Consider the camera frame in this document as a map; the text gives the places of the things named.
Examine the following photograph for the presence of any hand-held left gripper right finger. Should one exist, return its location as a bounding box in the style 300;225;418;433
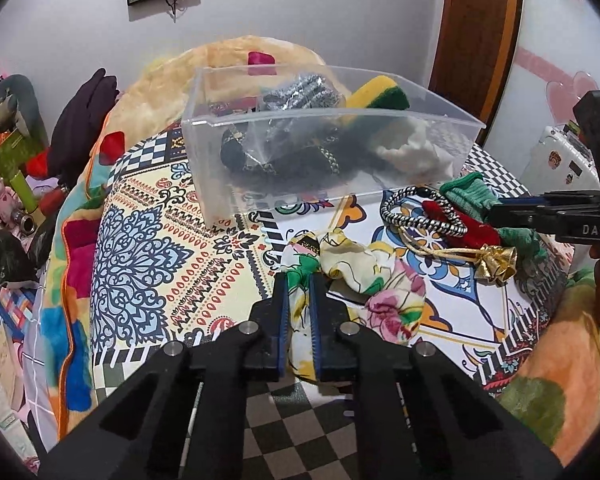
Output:
307;275;565;480

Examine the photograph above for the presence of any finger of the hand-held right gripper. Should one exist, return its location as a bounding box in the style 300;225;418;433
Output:
489;195;551;235

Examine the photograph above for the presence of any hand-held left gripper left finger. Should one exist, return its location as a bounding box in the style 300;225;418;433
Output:
37;274;291;480

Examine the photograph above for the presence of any red cloth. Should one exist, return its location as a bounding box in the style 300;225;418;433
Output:
422;199;502;252

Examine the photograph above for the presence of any green knitted cloth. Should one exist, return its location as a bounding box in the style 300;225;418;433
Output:
439;172;549;262

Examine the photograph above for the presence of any floral cloth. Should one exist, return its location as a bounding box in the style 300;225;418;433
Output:
279;227;427;382

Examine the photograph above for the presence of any clear plastic box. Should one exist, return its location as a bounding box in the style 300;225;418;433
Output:
181;64;487;227

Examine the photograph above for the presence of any white suitcase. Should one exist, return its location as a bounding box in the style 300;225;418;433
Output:
529;121;600;197

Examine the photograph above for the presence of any gold ribbon bow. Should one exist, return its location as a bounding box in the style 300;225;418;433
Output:
404;239;520;282

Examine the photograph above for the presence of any patterned bedsheet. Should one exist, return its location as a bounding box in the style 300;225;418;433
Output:
91;122;572;480

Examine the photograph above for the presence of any white cloth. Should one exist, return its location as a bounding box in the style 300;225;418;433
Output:
374;122;456;182

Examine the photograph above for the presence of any wooden door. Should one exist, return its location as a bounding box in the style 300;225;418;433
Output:
428;0;526;147

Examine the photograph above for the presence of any black gold scrunchie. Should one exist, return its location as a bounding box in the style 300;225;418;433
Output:
220;124;342;177

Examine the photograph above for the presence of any yellow green sponge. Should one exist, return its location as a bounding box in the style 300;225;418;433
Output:
344;75;411;112

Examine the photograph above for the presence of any steel wool scrubber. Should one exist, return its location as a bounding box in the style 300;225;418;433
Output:
259;74;342;112

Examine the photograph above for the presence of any colourful fleece blanket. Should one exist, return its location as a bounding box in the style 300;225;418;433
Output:
22;35;600;461

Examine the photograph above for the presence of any dark maroon garment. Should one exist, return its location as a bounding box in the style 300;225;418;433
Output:
46;68;121;188

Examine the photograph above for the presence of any pile of papers and books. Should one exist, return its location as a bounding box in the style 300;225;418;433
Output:
0;255;38;441

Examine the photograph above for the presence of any green cardboard box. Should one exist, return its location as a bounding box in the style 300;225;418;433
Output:
0;129;48;213

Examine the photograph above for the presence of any grey cloth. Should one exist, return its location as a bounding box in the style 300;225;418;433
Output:
0;74;47;137

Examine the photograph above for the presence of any pink heart wall sticker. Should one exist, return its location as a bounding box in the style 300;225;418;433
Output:
545;71;600;127

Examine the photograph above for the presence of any black white braided cord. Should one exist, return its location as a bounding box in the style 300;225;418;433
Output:
380;185;468;239

